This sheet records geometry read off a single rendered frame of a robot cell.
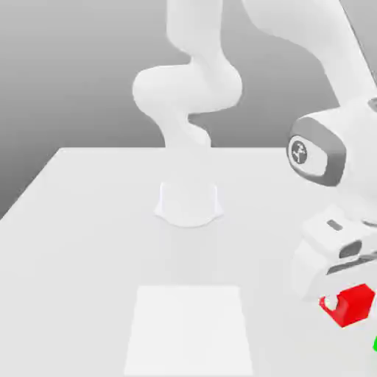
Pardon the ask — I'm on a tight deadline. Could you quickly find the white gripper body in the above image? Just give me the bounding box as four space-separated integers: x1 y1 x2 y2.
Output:
289 237 377 304

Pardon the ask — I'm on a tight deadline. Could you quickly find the small red cube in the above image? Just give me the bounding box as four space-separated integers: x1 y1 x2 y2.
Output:
318 283 377 328

